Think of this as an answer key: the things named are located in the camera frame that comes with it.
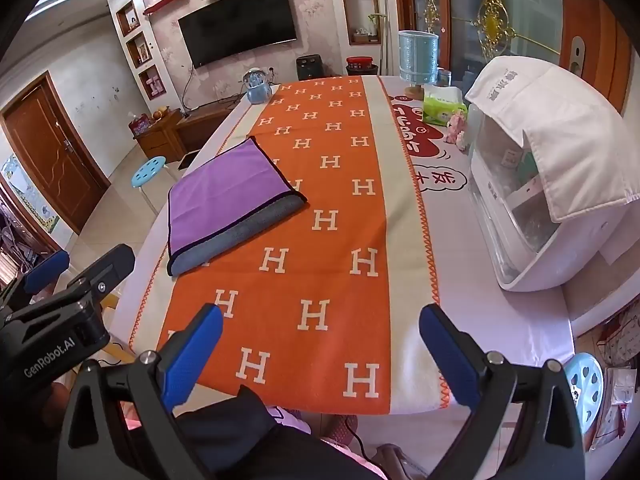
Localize purple towel with grey back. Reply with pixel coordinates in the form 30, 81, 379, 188
166, 136, 309, 277

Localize white domed countertop appliance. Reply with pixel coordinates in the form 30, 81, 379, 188
467, 105, 626, 293

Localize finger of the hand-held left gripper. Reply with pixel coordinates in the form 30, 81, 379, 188
0, 250, 71, 313
65, 243, 136, 307

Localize pile of printed packets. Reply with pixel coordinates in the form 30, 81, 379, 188
592, 305, 640, 452

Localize blue kettle-shaped holder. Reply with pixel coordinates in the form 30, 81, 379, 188
243, 69, 274, 105

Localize white printed tablecloth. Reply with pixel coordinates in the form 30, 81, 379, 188
107, 75, 576, 466

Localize black cable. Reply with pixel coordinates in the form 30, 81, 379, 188
94, 341, 137, 367

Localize white niche shelving unit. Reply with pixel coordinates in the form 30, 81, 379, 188
325, 0, 382, 61
107, 0, 169, 106

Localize pink plush toy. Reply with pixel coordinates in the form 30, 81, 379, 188
446, 112, 469, 150

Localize white quilted appliance cover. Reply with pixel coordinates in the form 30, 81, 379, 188
464, 55, 640, 223

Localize glass door with gold ornament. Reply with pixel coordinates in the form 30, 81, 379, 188
395, 0, 566, 83

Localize person's dark clothing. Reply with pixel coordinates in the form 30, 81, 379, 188
172, 385, 392, 480

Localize black space heater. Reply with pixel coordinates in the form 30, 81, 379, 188
296, 55, 325, 81

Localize red lidded bucket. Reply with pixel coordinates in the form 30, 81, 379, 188
346, 56, 379, 78

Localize brown wooden door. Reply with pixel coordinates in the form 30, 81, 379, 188
0, 71, 111, 235

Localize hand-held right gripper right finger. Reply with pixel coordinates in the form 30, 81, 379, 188
419, 304, 586, 480

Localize red wall shelf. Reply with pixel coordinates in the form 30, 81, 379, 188
142, 0, 192, 15

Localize green tissue pack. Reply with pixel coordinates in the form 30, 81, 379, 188
422, 85, 469, 127

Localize blue ribbed table lamp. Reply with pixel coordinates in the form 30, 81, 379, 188
398, 30, 440, 97

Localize colourful wall poster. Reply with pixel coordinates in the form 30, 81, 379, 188
0, 155, 59, 234

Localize light blue round stool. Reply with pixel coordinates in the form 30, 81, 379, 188
564, 352, 605, 433
131, 156, 179, 211

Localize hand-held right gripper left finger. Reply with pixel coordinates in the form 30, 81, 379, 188
57, 304, 224, 480

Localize wooden television cabinet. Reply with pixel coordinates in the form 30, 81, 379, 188
132, 100, 242, 163

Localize black wall television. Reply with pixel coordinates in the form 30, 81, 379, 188
178, 0, 298, 69

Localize orange letter-print blanket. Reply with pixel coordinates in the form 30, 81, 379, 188
128, 76, 451, 416

